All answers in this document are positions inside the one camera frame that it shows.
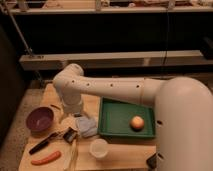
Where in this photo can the grey-blue towel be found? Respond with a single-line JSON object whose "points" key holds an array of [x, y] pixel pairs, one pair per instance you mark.
{"points": [[86, 126]]}

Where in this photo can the purple bowl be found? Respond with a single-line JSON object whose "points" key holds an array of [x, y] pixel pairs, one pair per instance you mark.
{"points": [[40, 119]]}

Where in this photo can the orange fruit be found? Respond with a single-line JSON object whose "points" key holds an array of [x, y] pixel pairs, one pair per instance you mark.
{"points": [[137, 123]]}

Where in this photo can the green plastic tray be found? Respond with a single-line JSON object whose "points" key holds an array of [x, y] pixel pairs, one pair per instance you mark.
{"points": [[115, 117]]}

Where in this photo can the white metal rail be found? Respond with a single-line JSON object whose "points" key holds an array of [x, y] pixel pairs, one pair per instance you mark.
{"points": [[114, 60]]}

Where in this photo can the black phone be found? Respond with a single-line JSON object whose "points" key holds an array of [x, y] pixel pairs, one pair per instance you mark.
{"points": [[152, 162]]}

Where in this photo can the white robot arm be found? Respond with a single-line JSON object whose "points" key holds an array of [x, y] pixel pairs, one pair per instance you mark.
{"points": [[183, 109]]}

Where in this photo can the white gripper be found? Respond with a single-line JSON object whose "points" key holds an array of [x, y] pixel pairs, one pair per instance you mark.
{"points": [[70, 108]]}

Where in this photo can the white paper cup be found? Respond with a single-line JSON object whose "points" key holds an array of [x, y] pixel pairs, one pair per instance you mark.
{"points": [[99, 148]]}

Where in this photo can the black handled knife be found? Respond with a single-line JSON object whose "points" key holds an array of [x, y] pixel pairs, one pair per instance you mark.
{"points": [[43, 143]]}

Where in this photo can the orange sausage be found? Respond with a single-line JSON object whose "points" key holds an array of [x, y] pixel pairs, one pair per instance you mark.
{"points": [[50, 158]]}

